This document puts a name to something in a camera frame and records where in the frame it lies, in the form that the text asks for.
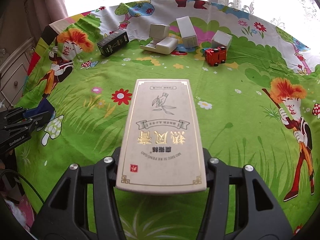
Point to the beige gold-print box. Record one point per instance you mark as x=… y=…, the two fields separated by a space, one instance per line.
x=161 y=151

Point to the green cartoon tablecloth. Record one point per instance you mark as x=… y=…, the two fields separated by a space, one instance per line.
x=162 y=78

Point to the white cube box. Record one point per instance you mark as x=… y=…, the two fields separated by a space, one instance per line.
x=221 y=39

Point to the tall white box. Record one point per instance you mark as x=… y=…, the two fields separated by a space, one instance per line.
x=187 y=32

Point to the brown curtain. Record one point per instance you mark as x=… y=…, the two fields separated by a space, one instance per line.
x=22 y=19

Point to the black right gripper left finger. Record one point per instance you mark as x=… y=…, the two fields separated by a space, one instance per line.
x=64 y=213

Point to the pink quilted sleeve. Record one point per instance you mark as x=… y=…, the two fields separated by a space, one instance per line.
x=23 y=212

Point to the white open flap box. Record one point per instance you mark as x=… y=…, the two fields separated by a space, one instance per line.
x=161 y=42

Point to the black rectangular box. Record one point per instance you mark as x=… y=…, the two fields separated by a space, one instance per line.
x=113 y=43

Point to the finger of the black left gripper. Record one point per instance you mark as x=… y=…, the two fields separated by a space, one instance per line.
x=12 y=116
x=34 y=119

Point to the cream carved cabinet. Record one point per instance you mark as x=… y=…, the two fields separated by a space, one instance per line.
x=14 y=74

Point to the red toy truck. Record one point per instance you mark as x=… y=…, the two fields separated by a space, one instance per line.
x=215 y=56

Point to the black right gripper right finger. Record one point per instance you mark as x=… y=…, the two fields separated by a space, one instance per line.
x=258 y=214

